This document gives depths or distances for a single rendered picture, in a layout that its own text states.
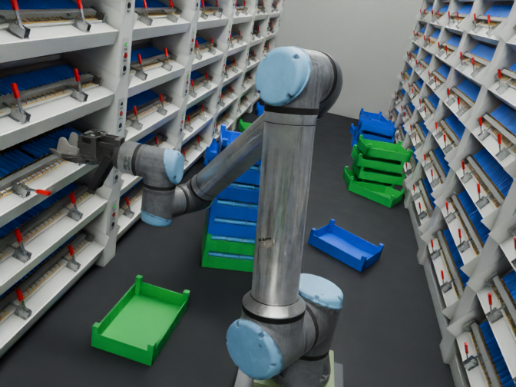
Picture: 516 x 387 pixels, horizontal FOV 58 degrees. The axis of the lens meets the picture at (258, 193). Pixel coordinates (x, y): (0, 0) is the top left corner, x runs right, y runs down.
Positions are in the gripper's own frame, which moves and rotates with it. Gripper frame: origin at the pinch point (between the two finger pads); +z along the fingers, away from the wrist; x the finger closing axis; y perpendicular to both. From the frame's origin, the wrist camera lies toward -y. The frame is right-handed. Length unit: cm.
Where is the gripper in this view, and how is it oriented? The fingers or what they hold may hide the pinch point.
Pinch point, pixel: (57, 150)
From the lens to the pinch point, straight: 146.2
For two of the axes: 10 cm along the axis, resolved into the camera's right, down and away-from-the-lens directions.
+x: -2.0, 3.7, -9.1
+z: -9.7, -1.9, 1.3
